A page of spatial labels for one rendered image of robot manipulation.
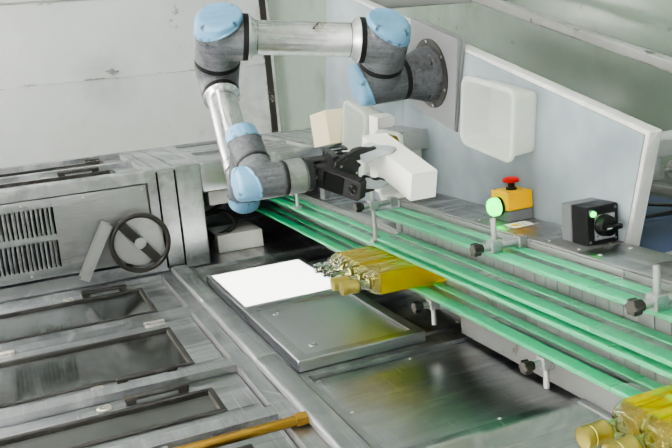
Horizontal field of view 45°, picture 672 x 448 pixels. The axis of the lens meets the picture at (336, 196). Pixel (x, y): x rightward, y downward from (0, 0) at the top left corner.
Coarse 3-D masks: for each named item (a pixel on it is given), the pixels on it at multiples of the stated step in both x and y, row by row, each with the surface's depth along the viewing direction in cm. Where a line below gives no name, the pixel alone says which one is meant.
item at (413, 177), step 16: (384, 144) 182; (400, 144) 182; (384, 160) 178; (400, 160) 174; (416, 160) 174; (384, 176) 179; (400, 176) 172; (416, 176) 168; (432, 176) 169; (400, 192) 173; (416, 192) 169; (432, 192) 171
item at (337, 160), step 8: (328, 152) 176; (344, 152) 179; (304, 160) 172; (312, 160) 176; (320, 160) 176; (328, 160) 176; (336, 160) 174; (344, 160) 172; (352, 160) 173; (312, 168) 170; (336, 168) 173; (344, 168) 173; (352, 168) 174; (312, 176) 170; (312, 184) 171
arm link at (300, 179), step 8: (288, 160) 171; (296, 160) 171; (288, 168) 175; (296, 168) 169; (304, 168) 170; (296, 176) 169; (304, 176) 169; (296, 184) 169; (304, 184) 170; (296, 192) 171; (304, 192) 173
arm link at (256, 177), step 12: (252, 156) 169; (264, 156) 170; (240, 168) 166; (252, 168) 167; (264, 168) 167; (276, 168) 168; (240, 180) 165; (252, 180) 165; (264, 180) 166; (276, 180) 167; (288, 180) 168; (240, 192) 165; (252, 192) 166; (264, 192) 167; (276, 192) 168; (288, 192) 170
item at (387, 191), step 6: (378, 132) 242; (384, 132) 238; (390, 132) 235; (396, 132) 231; (402, 138) 230; (402, 144) 230; (378, 174) 247; (384, 186) 248; (390, 186) 248; (384, 192) 248; (390, 192) 249; (396, 192) 249; (384, 198) 247
